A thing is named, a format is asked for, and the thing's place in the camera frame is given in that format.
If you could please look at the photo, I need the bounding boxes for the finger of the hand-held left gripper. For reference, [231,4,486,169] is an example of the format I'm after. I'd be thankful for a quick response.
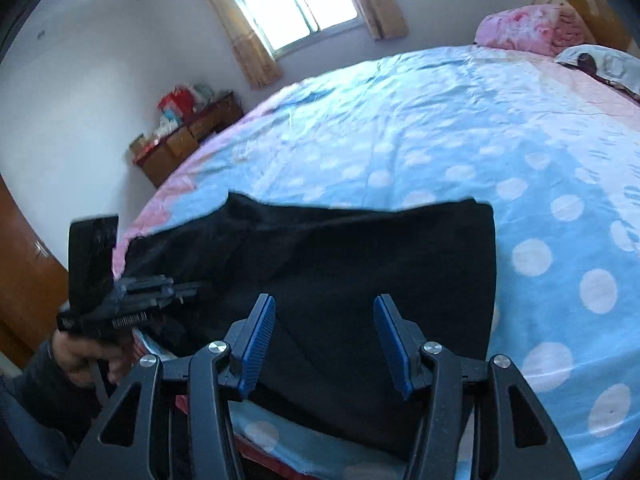
[119,274,175,295]
[159,281,202,307]

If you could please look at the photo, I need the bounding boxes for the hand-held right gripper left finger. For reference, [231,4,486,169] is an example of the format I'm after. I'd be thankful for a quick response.
[74,293,277,480]

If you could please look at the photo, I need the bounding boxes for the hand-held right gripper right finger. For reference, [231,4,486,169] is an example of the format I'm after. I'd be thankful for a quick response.
[373,294,582,480]

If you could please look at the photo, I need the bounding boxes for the black pants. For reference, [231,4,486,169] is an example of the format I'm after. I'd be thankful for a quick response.
[113,191,498,462]

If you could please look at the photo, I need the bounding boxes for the person's left forearm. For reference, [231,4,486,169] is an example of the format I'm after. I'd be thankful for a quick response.
[10,342,109,450]

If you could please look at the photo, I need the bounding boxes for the person's left hand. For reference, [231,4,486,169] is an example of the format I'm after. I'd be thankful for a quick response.
[51,331,135,387]

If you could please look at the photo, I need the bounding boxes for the brown wooden door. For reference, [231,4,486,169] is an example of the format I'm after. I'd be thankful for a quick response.
[0,174,69,370]

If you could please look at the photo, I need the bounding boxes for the brown wooden desk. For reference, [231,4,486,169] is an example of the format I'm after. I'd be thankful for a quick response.
[131,91,245,189]

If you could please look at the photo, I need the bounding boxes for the red gift bag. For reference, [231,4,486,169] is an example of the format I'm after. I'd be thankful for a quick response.
[158,87,195,115]

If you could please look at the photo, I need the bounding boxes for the blue pink dotted bed sheet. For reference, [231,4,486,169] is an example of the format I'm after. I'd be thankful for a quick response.
[111,44,640,480]

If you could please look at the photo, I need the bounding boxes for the beige floral curtain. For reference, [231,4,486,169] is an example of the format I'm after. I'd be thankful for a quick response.
[191,0,284,90]
[339,0,409,42]

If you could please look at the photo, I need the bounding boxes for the folded pink floral blanket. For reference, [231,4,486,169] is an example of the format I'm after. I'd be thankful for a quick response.
[473,3,597,58]

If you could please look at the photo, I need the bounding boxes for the grey patterned pillow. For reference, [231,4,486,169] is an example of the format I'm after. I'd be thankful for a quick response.
[554,44,640,107]

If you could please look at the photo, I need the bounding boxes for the cream wooden headboard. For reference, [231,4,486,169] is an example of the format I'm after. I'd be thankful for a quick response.
[531,0,638,57]

